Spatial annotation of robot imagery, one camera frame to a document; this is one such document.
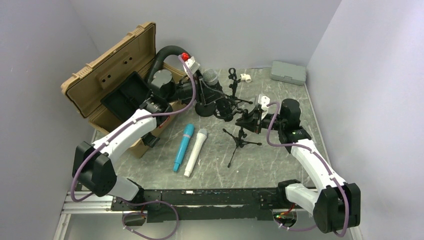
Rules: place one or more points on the cyan blue microphone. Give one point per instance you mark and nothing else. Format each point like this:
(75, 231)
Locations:
(187, 134)

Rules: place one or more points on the black tripod stand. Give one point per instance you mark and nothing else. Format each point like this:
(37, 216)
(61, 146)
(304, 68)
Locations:
(232, 99)
(240, 142)

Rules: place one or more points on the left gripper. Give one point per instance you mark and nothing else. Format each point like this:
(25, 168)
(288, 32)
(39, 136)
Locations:
(203, 93)

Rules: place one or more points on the white pipe elbow fitting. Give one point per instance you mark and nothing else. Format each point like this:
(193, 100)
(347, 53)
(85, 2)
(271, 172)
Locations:
(245, 78)

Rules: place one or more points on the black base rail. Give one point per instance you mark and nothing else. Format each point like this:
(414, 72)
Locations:
(210, 204)

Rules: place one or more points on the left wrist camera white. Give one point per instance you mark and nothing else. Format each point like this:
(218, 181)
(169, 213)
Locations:
(191, 62)

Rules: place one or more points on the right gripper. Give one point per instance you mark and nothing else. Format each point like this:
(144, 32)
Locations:
(251, 121)

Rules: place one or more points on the grey plastic case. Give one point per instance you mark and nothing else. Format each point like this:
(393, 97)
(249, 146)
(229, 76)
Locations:
(288, 73)

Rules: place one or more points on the black glitter microphone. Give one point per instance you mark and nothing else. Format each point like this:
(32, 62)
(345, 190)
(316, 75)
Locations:
(223, 111)

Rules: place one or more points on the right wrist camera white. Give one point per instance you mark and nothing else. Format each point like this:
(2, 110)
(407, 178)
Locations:
(263, 102)

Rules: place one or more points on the aluminium frame rail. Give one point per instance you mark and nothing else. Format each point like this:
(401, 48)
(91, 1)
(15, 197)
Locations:
(91, 205)

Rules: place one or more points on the black round-base mic stand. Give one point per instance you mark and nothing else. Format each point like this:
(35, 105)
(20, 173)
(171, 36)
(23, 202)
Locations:
(205, 109)

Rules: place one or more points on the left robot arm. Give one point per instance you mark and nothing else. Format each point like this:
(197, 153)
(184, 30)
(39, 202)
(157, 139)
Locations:
(94, 163)

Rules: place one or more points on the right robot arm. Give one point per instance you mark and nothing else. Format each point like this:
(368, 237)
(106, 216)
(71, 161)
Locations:
(335, 204)

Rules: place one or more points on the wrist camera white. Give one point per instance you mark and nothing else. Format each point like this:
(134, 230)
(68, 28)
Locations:
(191, 62)
(263, 102)

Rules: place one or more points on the white microphone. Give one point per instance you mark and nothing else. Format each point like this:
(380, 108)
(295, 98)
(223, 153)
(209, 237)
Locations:
(201, 136)

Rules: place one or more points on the black tray insert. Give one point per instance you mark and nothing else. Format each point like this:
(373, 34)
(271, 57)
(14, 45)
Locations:
(132, 94)

